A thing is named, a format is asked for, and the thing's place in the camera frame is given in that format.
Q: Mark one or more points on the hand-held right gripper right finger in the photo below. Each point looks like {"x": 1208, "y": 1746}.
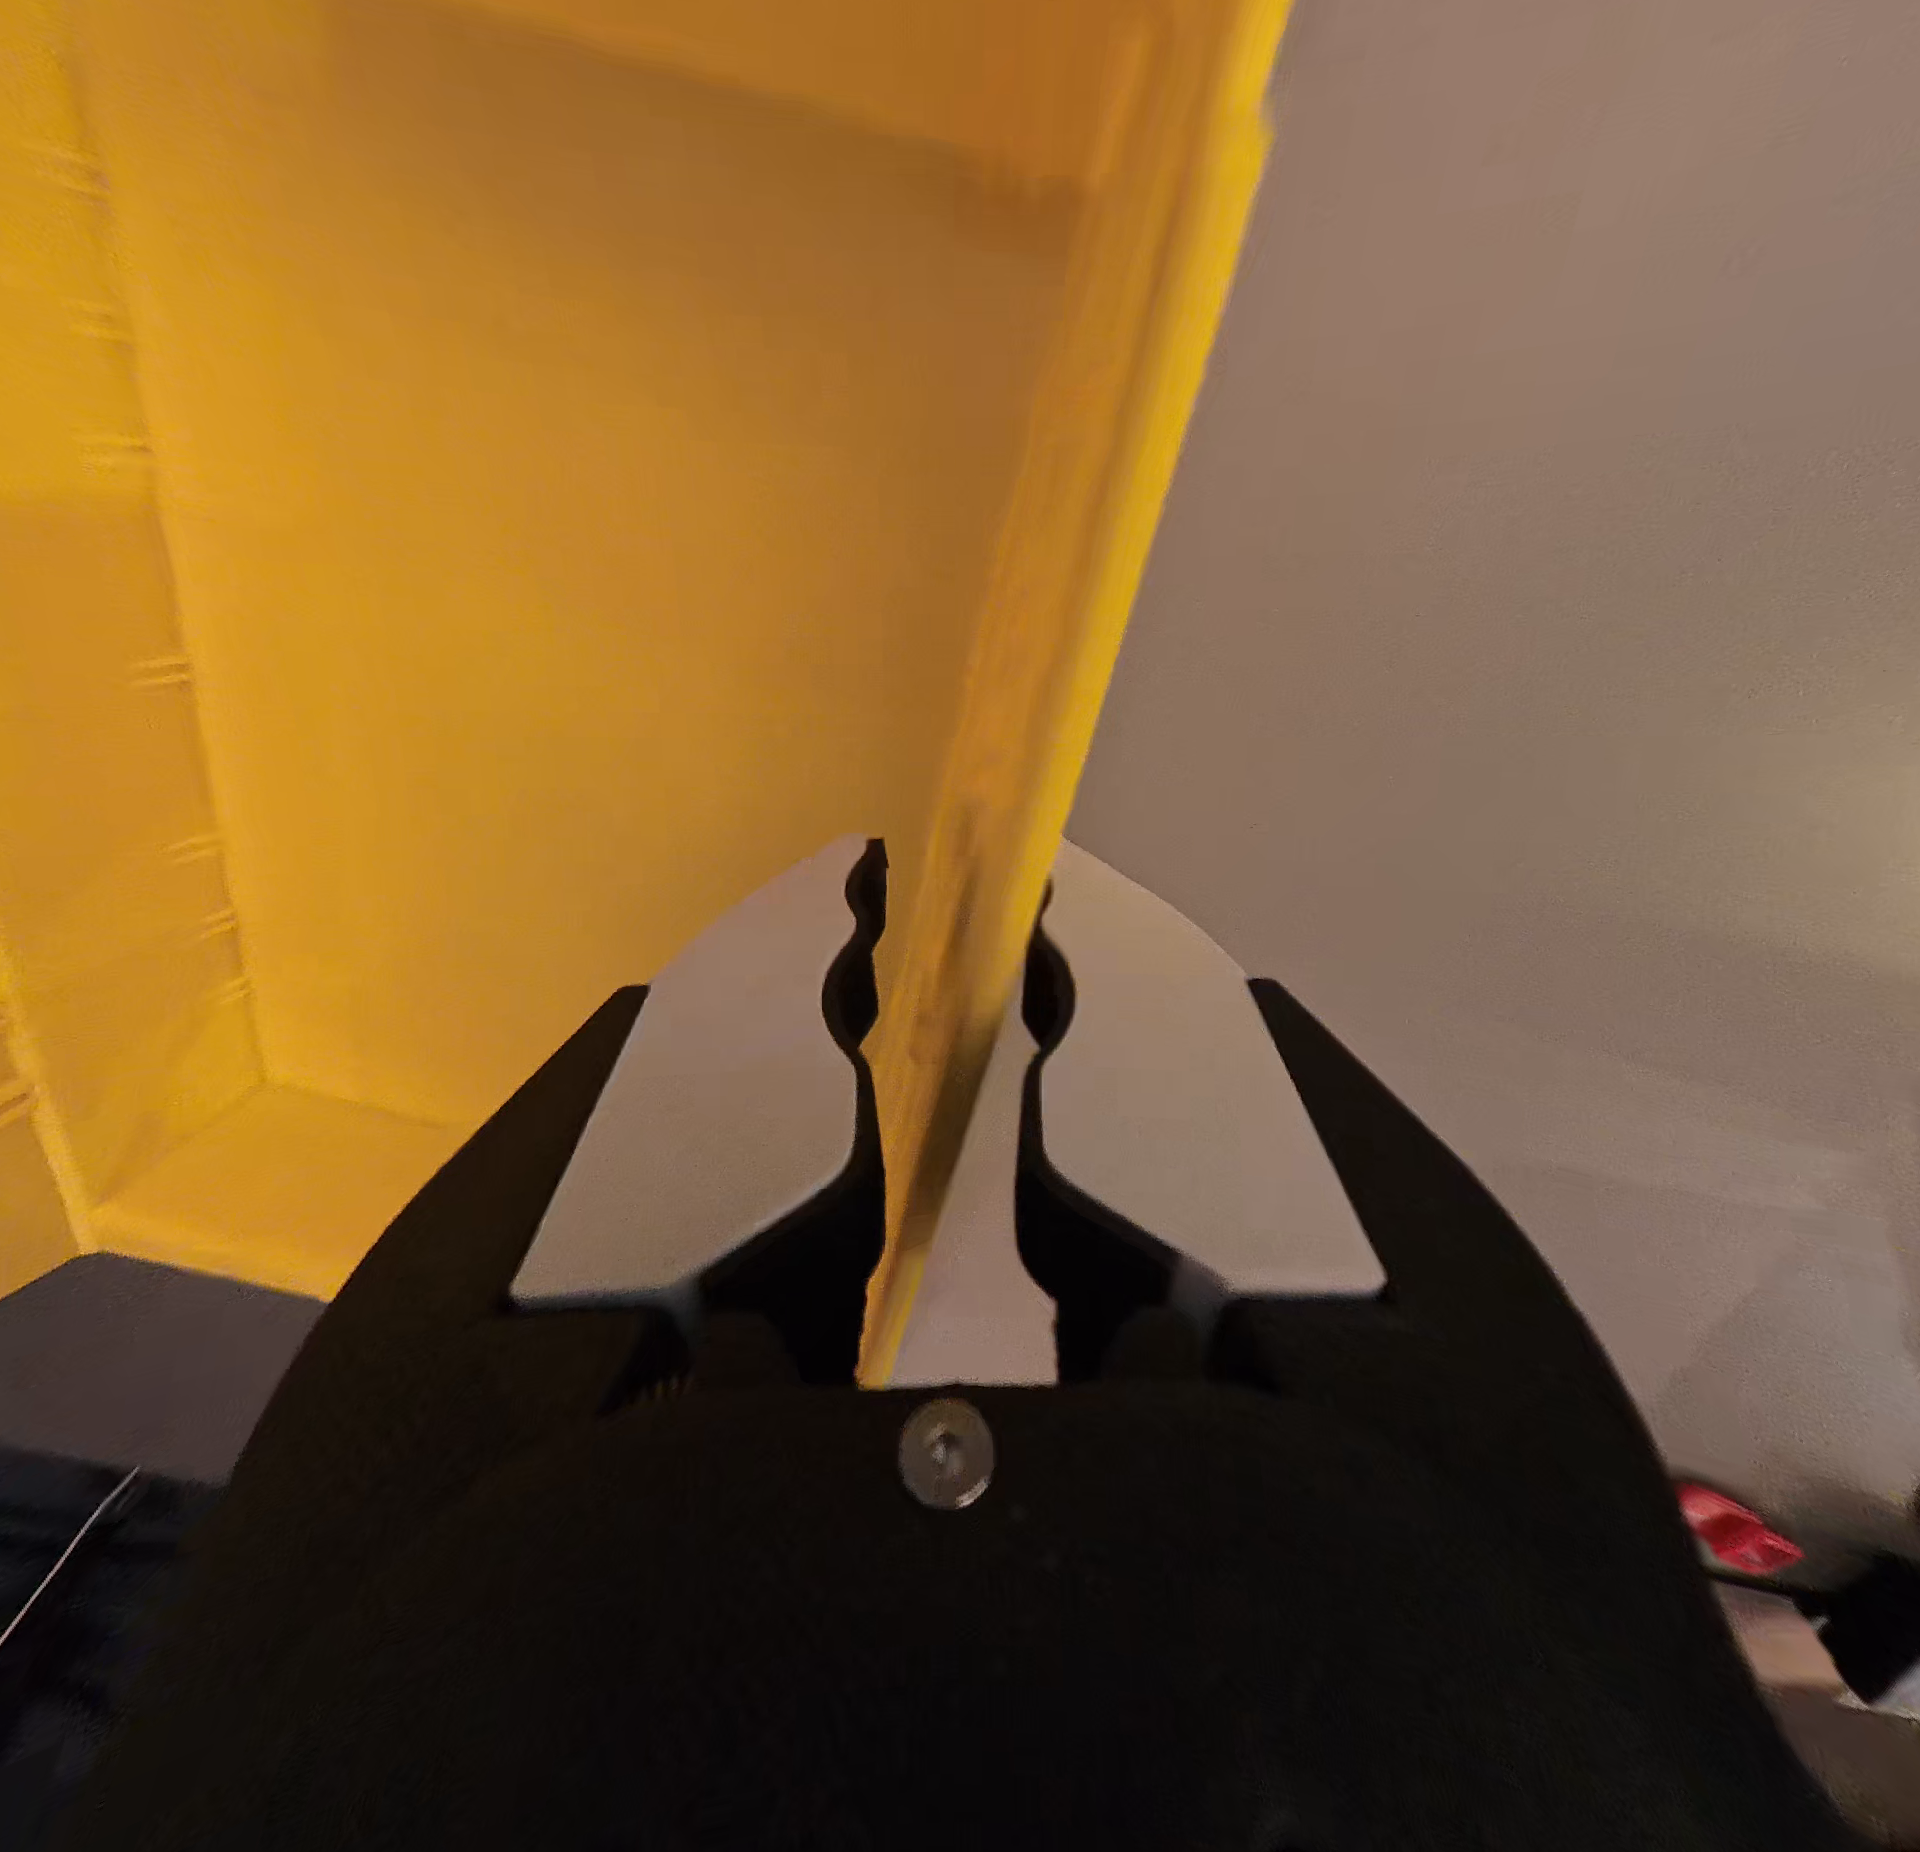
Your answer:
{"x": 1203, "y": 1134}

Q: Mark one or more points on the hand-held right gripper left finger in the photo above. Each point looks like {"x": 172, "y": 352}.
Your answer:
{"x": 707, "y": 1134}

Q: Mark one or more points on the yellow plastic bin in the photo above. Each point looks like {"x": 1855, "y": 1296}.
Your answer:
{"x": 540, "y": 532}

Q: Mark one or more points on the small red object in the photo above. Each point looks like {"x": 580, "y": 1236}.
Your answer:
{"x": 1735, "y": 1525}

